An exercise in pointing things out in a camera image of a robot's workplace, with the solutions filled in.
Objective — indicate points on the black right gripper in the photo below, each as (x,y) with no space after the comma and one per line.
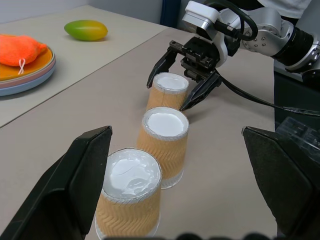
(200,55)

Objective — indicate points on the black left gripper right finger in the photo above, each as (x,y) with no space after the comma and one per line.
(287,180)

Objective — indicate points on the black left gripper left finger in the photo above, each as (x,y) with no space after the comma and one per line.
(62,190)

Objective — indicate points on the brown ribbed paper cup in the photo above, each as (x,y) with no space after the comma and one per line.
(167,93)
(130,200)
(162,152)

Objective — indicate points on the clear plastic box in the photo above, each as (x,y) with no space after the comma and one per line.
(300,135)

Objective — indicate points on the dark blue panel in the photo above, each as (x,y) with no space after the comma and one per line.
(295,92)

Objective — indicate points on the green yellow toy mango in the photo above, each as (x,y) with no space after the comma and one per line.
(86,30)

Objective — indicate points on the light blue plate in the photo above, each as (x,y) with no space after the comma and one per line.
(37,83)

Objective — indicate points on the pink plate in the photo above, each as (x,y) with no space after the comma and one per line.
(46,72)

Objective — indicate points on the orange plate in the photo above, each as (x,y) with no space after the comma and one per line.
(42,62)

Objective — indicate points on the white garment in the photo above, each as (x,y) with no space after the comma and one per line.
(292,7)

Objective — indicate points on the orange plush toy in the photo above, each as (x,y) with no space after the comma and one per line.
(17,50)

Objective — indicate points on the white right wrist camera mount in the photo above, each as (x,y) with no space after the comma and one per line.
(202,15)

